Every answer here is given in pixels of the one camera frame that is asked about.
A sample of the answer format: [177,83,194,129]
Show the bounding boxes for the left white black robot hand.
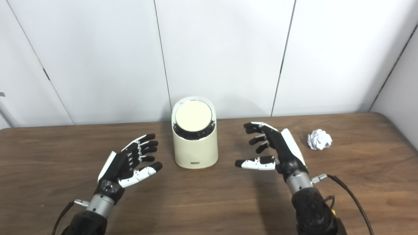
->
[95,133,163,204]

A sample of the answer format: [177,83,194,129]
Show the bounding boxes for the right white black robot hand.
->
[235,122,309,183]

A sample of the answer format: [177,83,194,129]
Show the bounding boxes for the white paper ball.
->
[307,129,333,150]

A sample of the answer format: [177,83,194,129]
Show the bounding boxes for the cream-colored round bin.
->
[171,96,218,169]

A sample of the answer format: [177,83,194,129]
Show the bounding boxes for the cream round bin lid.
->
[175,100,213,132]

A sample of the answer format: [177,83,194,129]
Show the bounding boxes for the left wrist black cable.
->
[51,200,89,235]

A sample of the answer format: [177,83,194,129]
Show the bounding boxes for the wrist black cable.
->
[51,200,89,235]
[312,174,374,235]

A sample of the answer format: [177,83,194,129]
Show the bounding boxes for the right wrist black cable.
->
[312,174,374,235]

